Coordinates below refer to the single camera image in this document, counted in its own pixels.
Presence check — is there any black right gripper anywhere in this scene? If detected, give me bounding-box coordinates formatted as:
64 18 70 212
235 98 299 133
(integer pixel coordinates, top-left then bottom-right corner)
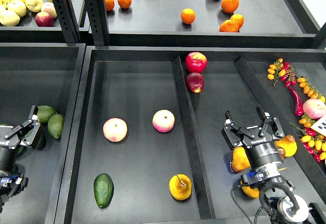
222 104 285 170

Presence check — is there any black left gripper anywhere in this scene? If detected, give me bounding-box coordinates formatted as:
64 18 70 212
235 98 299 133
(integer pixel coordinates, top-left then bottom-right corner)
1 105 42 168

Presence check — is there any yellow pear with brown spot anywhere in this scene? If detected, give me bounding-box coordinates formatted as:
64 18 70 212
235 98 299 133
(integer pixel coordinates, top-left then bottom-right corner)
169 174 192 201

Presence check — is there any dark green avocado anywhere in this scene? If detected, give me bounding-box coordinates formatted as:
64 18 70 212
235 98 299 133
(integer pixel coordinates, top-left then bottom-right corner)
93 173 114 208

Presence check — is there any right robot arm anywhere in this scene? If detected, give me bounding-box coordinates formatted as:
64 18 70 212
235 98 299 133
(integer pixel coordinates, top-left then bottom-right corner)
222 105 325 223

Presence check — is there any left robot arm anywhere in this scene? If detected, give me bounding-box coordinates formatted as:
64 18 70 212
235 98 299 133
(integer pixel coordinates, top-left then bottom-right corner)
1 105 42 207

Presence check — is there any green avocado upper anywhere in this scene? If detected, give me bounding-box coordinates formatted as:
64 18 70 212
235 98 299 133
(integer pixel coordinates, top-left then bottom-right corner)
37 105 57 124

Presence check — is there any green avocado right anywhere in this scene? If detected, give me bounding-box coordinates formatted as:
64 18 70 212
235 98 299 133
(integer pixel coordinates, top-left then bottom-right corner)
47 114 65 139

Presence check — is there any green avocado middle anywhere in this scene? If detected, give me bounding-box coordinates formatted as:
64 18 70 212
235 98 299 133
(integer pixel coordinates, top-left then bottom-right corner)
18 131 46 154

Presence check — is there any yellow pear left of gripper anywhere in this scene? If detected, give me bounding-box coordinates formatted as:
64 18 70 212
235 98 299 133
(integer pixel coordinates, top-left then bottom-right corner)
231 147 251 173

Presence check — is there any yellow pear far right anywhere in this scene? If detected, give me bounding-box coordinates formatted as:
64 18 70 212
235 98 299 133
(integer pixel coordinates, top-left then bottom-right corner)
275 135 297 157

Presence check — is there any yellow pear with stem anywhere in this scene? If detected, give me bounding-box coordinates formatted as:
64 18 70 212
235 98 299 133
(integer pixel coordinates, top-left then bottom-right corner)
277 146 286 159

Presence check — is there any yellow pear bottom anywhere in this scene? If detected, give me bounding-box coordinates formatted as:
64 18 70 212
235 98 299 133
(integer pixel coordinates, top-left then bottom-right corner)
242 186 259 199

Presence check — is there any black left tray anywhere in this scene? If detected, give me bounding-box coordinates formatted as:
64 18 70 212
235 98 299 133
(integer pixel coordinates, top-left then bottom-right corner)
1 43 85 223

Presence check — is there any red chili pepper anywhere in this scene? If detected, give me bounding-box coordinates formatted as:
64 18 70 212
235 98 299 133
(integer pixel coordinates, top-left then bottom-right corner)
288 87 304 116

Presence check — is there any orange cherry tomato bunch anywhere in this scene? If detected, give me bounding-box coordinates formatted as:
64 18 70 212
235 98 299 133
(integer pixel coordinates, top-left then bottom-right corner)
267 58 296 87

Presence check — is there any dark red apple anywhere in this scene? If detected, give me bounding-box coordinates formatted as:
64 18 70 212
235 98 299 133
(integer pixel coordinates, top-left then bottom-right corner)
185 72 204 93

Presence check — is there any orange tomato vine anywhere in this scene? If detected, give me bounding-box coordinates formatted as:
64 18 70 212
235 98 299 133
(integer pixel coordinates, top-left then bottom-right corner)
297 77 325 103

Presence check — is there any pink peach apple right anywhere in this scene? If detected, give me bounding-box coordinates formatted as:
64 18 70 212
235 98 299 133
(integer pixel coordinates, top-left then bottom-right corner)
303 98 325 119

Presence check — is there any bright red apple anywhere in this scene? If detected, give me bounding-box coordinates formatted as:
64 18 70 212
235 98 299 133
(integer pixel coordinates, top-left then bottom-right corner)
185 52 208 73

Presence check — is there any mixed cherry tomato cluster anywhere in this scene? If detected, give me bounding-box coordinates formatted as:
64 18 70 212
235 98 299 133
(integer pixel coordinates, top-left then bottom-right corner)
290 113 325 163

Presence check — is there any checkered marker tag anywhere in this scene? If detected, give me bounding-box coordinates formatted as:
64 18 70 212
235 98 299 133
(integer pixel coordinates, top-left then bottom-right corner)
311 115 326 136

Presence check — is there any pink apple centre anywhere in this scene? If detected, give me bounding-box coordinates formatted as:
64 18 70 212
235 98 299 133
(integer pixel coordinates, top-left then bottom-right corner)
152 109 175 133

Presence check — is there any pink apple left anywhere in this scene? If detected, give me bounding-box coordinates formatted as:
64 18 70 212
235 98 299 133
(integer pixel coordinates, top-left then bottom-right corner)
103 118 127 143

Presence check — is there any orange lower right front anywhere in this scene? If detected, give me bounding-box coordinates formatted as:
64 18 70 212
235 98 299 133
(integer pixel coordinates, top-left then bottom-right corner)
219 19 239 33

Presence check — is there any orange lower right back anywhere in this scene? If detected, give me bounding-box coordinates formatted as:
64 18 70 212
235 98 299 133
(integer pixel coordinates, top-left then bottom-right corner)
230 14 245 29

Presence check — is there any red apple on shelf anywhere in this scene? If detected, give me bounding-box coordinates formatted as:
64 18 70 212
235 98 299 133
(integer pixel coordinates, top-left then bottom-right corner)
35 11 54 27

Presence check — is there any pale yellow apple front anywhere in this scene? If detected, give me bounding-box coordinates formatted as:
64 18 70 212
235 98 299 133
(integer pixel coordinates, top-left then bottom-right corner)
0 10 20 26

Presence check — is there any pale yellow apple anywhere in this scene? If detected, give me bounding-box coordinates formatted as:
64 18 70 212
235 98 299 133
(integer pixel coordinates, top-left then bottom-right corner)
7 0 27 17
0 10 20 26

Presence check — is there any black divided tray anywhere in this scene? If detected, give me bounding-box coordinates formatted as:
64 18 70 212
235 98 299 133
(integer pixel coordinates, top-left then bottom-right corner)
55 46 325 223

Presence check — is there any pale yellow apple middle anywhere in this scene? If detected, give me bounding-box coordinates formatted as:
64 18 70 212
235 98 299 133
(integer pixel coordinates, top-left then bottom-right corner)
7 0 27 17

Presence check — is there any pink peach on shelf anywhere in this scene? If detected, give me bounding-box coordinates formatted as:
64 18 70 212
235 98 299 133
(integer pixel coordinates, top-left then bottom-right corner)
41 2 57 19

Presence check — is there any yellow apple with stem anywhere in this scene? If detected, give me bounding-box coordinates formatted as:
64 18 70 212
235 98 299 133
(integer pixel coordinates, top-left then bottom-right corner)
25 0 43 13

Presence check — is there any large orange top right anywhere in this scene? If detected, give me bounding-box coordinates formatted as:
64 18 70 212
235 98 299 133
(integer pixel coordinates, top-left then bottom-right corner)
221 0 239 13

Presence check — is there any orange centre shelf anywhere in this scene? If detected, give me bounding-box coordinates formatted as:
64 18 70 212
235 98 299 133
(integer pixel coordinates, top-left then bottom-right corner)
180 8 196 24

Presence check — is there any orange top left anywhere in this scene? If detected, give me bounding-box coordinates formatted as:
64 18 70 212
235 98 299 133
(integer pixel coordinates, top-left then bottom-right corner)
118 0 132 9

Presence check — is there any black perforated shelf post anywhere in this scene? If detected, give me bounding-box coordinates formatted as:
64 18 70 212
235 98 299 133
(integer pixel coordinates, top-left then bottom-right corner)
52 0 81 43

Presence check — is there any orange behind post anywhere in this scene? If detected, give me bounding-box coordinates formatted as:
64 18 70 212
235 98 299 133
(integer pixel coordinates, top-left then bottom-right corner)
104 0 115 11

